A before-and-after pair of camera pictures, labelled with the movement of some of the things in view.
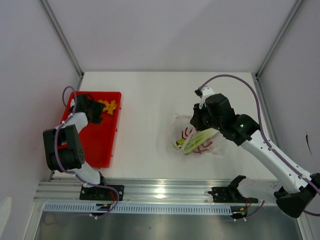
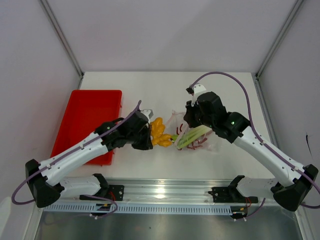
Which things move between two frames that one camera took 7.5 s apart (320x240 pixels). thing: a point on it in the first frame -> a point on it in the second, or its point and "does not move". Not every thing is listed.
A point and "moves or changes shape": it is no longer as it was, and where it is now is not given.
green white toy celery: [199, 139] -> [189, 137]
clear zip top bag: [181, 135] moves or changes shape
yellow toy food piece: [109, 107] -> [157, 130]
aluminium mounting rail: [54, 191] does not move
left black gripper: [98, 107] -> [147, 144]
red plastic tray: [98, 140] does not move
